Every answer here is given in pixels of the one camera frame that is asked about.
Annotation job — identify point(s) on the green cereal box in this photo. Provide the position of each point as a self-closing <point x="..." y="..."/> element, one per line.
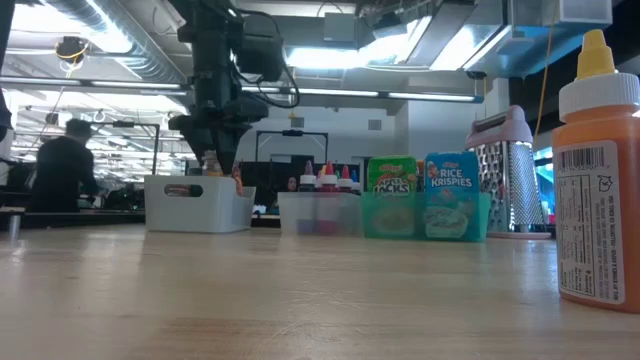
<point x="392" y="175"/>

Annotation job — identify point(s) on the purple food colouring bottle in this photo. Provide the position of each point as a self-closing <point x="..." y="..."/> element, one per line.
<point x="307" y="175"/>

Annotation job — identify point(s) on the clear plastic bin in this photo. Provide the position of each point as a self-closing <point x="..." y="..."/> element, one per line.
<point x="320" y="215"/>

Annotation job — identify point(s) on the blue Rice Krispies box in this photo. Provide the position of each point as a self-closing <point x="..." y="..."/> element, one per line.
<point x="451" y="175"/>

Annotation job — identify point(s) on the background office desk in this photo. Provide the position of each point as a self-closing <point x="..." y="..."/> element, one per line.
<point x="75" y="216"/>

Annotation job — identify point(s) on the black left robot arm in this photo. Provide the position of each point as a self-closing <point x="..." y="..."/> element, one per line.
<point x="212" y="60"/>

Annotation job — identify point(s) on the black background rig frame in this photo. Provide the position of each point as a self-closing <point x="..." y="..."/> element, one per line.
<point x="125" y="123"/>
<point x="292" y="133"/>

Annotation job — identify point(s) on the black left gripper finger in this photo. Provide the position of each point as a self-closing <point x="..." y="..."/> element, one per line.
<point x="198" y="152"/>
<point x="230" y="155"/>

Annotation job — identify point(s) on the orange food colouring bottle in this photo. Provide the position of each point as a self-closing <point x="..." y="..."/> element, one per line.
<point x="595" y="200"/>

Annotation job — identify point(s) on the teal plastic bin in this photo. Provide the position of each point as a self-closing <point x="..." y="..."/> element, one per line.
<point x="417" y="235"/>

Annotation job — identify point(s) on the grey plastic bin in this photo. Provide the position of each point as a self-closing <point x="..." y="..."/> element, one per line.
<point x="200" y="215"/>

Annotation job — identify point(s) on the blue food colouring bottle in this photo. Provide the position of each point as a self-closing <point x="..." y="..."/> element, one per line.
<point x="355" y="181"/>

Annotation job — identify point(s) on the person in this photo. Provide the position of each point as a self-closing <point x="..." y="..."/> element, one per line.
<point x="291" y="184"/>
<point x="62" y="170"/>

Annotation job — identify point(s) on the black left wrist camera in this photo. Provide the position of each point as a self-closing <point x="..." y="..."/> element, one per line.
<point x="260" y="47"/>

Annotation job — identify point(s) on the ceiling light strip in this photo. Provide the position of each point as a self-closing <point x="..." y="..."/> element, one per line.
<point x="335" y="92"/>
<point x="430" y="96"/>

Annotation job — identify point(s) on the clear glass jar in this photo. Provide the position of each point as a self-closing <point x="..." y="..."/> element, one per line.
<point x="212" y="162"/>

